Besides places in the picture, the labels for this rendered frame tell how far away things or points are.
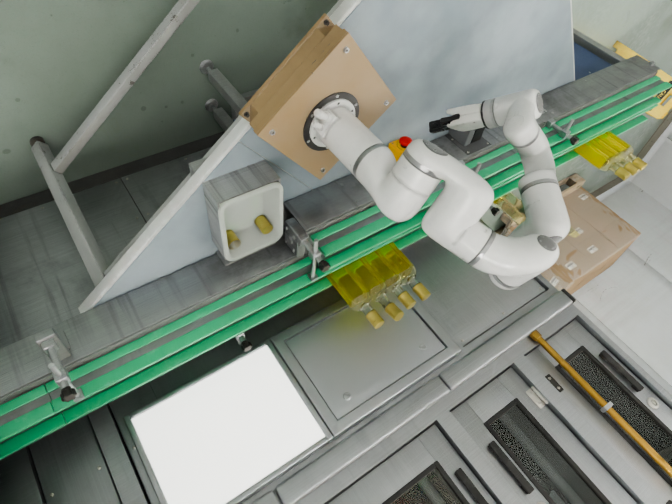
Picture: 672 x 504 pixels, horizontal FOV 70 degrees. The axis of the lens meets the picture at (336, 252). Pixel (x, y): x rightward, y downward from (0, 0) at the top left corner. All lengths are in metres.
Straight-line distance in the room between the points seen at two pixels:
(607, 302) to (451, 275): 4.54
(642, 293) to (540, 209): 5.39
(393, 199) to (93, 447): 0.99
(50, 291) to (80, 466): 0.55
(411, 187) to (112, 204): 1.21
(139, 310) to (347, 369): 0.59
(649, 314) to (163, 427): 5.64
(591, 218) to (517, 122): 4.52
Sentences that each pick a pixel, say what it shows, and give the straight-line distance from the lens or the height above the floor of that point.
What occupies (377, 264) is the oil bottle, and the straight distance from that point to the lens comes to 1.44.
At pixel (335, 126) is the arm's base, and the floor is 0.89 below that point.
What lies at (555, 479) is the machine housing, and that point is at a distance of 1.55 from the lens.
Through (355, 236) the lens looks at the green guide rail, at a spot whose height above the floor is 0.95.
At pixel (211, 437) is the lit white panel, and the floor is 1.15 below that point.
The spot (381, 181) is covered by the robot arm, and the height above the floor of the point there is 1.07.
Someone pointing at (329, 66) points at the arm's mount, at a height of 0.84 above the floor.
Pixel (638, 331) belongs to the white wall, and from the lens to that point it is 6.14.
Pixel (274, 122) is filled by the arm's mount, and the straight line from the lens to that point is 1.07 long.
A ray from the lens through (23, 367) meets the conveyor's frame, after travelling 1.35.
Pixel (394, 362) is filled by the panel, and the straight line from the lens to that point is 1.46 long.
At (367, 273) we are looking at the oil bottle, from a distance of 1.41.
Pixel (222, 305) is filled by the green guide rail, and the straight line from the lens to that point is 1.32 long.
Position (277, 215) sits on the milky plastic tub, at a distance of 1.29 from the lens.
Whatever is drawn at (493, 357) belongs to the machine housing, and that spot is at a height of 1.39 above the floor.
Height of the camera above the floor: 1.57
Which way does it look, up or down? 28 degrees down
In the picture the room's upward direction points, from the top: 140 degrees clockwise
